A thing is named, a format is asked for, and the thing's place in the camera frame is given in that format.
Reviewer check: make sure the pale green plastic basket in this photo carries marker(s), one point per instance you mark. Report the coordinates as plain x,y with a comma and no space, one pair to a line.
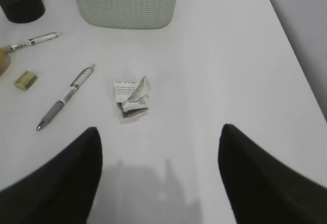
127,14

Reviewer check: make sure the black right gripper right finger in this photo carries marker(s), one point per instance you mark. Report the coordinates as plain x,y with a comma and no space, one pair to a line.
262,189

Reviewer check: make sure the cream barrel pen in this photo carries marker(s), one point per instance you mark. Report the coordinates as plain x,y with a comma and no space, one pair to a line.
30,42

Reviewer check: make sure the grey grip clear pen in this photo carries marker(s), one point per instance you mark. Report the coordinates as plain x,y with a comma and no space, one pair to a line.
59,104

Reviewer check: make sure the black mesh pen holder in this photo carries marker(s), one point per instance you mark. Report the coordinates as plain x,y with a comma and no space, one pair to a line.
22,11

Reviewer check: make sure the yellow mango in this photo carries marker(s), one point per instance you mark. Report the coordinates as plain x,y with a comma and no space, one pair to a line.
5,61

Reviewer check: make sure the yellow eraser right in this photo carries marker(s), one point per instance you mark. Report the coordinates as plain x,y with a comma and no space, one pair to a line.
25,80

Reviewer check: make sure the waste paper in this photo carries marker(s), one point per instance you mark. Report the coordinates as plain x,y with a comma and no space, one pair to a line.
131,99

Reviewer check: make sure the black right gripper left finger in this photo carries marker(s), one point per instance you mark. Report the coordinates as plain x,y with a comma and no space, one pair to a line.
62,190

